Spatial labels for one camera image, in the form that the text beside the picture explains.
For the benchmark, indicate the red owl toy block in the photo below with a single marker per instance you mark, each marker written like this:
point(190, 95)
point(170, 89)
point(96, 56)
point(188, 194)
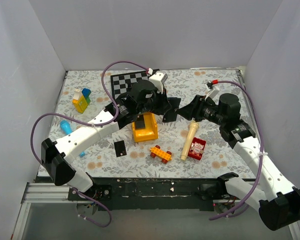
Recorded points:
point(196, 149)

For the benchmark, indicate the black leather card holder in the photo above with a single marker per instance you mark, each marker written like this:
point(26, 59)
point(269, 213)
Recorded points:
point(171, 114)

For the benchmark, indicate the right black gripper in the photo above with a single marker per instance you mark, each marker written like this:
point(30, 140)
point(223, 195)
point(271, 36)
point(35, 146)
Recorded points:
point(193, 109)

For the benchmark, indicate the yellow plastic bin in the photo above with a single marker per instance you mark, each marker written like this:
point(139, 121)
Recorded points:
point(149, 133)

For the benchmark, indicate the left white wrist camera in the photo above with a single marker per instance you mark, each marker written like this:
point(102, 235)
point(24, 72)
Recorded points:
point(158, 80)

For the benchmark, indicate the aluminium frame rail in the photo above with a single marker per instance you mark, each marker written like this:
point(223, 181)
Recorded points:
point(37, 193)

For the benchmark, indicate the colourful stacked toy blocks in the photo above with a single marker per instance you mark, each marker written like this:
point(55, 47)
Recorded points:
point(81, 99)

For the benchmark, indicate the cream toy microphone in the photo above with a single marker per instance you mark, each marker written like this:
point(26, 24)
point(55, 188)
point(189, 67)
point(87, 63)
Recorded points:
point(193, 127)

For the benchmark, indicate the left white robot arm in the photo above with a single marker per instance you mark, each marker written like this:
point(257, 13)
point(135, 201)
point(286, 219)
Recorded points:
point(57, 156)

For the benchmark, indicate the floral table mat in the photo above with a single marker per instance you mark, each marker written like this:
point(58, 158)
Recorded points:
point(100, 159)

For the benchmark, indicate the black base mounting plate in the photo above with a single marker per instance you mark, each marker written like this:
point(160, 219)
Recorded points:
point(159, 193)

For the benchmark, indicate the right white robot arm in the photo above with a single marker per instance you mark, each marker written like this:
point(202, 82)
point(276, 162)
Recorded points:
point(272, 195)

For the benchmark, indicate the black white chessboard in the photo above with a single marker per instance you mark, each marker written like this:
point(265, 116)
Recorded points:
point(122, 83)

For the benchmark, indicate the orange toy car block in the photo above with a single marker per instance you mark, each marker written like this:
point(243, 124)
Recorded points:
point(165, 156)

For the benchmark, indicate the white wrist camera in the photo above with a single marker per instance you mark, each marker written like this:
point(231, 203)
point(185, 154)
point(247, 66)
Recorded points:
point(212, 89)
point(158, 80)

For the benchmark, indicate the blue toy microphone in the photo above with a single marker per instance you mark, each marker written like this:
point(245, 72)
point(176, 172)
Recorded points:
point(65, 127)

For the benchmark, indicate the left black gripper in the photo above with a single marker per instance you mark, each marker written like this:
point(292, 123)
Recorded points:
point(164, 105)

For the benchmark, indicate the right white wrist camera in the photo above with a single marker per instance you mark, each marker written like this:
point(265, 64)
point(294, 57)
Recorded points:
point(212, 89)

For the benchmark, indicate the black card on table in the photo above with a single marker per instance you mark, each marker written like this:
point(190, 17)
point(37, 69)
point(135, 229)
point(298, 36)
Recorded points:
point(120, 148)

